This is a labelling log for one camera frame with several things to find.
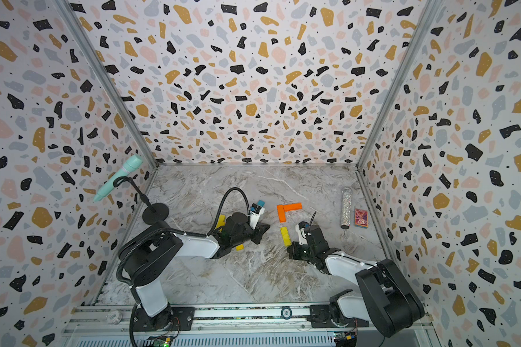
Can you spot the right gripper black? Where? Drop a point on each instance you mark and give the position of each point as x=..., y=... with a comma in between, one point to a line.
x=296, y=254

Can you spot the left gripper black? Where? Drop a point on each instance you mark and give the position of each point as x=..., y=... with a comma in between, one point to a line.
x=262, y=228

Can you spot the yellow-green block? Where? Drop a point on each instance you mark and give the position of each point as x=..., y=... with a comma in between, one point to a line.
x=285, y=236

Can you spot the orange block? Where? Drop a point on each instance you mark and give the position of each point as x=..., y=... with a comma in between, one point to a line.
x=281, y=214
x=292, y=207

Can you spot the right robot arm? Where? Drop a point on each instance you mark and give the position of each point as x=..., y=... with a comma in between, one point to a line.
x=386, y=299

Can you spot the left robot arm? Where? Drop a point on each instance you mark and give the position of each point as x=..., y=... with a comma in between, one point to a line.
x=144, y=258

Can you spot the yellow block far left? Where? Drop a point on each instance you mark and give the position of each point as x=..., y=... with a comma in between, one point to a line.
x=221, y=221

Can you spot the pink card box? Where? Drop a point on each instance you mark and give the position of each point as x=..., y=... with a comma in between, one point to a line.
x=361, y=218

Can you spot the glitter tube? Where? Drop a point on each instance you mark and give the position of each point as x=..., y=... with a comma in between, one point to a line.
x=347, y=198

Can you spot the black microphone stand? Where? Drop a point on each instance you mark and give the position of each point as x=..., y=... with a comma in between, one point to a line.
x=154, y=212

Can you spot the mint green microphone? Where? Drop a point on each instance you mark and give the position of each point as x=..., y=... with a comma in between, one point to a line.
x=128, y=167

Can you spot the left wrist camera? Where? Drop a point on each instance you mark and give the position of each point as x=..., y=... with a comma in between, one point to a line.
x=255, y=213

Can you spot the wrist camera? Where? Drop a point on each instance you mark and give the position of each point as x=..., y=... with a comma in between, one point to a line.
x=300, y=229
x=255, y=213

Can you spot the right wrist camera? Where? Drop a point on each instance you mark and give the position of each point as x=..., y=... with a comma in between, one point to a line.
x=300, y=229

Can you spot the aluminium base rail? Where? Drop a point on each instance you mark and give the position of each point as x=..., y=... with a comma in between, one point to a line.
x=276, y=324

